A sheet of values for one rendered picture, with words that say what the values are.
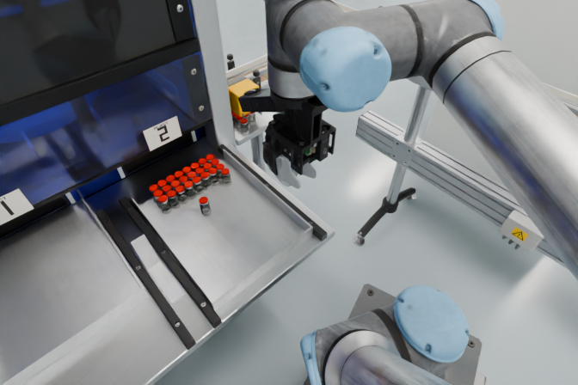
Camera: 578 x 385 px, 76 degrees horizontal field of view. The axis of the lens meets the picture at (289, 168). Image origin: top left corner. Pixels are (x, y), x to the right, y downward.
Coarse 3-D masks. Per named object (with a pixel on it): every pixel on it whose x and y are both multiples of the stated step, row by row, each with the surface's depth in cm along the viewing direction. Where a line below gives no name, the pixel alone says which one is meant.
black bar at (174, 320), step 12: (108, 228) 82; (120, 240) 80; (132, 252) 78; (132, 264) 76; (144, 276) 74; (156, 288) 72; (156, 300) 70; (168, 312) 69; (180, 324) 67; (180, 336) 66; (192, 336) 66
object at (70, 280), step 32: (32, 224) 85; (64, 224) 85; (96, 224) 85; (0, 256) 79; (32, 256) 79; (64, 256) 79; (96, 256) 79; (0, 288) 74; (32, 288) 74; (64, 288) 74; (96, 288) 74; (128, 288) 74; (0, 320) 70; (32, 320) 70; (64, 320) 70; (96, 320) 66; (0, 352) 65; (32, 352) 65; (64, 352) 65; (0, 384) 59
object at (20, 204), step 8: (16, 192) 71; (0, 200) 69; (8, 200) 70; (16, 200) 71; (24, 200) 72; (0, 208) 70; (16, 208) 72; (24, 208) 73; (32, 208) 74; (0, 216) 71; (8, 216) 72; (16, 216) 73; (0, 224) 72
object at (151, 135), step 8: (168, 120) 86; (176, 120) 87; (152, 128) 84; (168, 128) 87; (176, 128) 88; (144, 136) 84; (152, 136) 85; (168, 136) 88; (176, 136) 90; (152, 144) 86; (160, 144) 88
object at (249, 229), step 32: (224, 160) 100; (224, 192) 92; (256, 192) 92; (160, 224) 85; (192, 224) 85; (224, 224) 85; (256, 224) 85; (288, 224) 85; (192, 256) 79; (224, 256) 79; (256, 256) 79; (224, 288) 74
